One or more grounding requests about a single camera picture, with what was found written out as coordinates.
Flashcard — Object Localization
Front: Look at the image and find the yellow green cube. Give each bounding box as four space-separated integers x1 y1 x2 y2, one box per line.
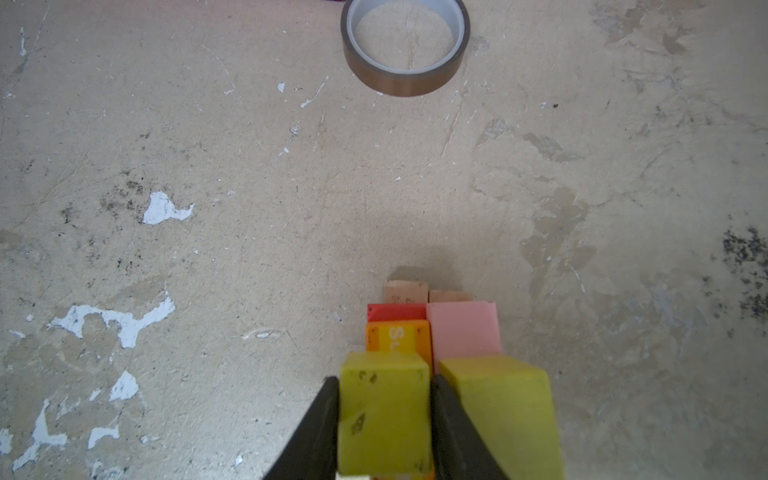
439 355 564 479

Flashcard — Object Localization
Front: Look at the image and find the natural wood block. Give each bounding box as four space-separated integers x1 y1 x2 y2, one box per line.
384 280 429 304

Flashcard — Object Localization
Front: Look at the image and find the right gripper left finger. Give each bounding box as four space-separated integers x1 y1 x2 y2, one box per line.
263 376 340 480

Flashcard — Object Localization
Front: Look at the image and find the brown tape ring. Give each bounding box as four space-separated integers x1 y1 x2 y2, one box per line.
340 0 472 98

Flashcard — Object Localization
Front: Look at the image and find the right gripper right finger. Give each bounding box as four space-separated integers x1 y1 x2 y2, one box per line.
430 375 507 479

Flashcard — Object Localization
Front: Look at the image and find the red rectangular block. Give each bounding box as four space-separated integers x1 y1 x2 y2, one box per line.
367 303 427 322

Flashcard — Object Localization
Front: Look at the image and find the orange cylinder block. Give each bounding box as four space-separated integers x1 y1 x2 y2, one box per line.
366 319 434 371

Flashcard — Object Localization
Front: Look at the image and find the small yellow cube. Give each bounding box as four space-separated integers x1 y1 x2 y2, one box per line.
337 351 433 476

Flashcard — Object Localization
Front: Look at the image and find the pink rectangular block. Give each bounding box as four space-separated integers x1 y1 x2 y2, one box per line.
426 301 503 366

